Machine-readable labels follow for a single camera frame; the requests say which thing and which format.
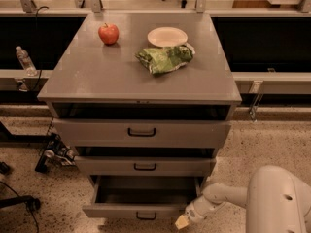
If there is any green chip bag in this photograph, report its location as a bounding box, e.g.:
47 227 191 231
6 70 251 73
135 45 195 75

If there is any clear plastic water bottle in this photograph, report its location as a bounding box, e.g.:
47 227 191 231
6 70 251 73
16 46 37 77

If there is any grey top drawer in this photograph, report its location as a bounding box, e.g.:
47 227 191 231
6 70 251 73
53 102 231 149

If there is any grey drawer cabinet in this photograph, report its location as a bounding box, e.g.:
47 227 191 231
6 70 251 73
37 11 243 192

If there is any grey drawer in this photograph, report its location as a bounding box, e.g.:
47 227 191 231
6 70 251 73
83 176 203 220
53 102 231 149
75 147 216 177

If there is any black cable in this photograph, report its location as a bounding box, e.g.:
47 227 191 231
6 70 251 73
30 5 51 92

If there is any red apple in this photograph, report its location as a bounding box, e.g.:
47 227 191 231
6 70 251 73
98 23 119 45

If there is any grey middle drawer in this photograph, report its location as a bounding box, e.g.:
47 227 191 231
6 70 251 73
75 147 216 177

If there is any metal clamp hook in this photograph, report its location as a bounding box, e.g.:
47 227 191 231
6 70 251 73
249 81 263 122

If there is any black chair leg caster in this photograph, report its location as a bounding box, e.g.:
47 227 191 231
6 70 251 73
0 182 41 233

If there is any white plate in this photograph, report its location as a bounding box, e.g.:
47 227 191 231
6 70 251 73
147 27 188 48

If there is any black device on floor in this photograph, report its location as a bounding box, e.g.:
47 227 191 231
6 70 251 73
35 133 75 173

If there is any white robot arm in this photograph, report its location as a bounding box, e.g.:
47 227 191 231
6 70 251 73
175 165 311 233

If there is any grey bottom drawer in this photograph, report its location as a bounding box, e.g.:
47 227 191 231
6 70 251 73
83 176 203 220

